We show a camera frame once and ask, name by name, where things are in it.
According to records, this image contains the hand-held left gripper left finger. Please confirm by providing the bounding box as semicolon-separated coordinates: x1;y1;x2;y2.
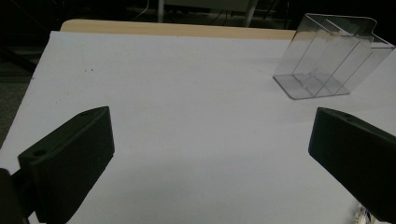
17;105;116;224

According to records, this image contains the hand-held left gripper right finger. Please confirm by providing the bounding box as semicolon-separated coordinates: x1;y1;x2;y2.
307;106;396;224

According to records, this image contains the clear acrylic holder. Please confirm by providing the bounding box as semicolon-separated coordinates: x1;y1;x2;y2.
272;12;396;101

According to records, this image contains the white table mat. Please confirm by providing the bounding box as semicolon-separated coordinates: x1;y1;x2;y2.
0;30;396;224

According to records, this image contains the white cable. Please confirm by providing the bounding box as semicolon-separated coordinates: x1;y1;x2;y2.
132;0;151;21

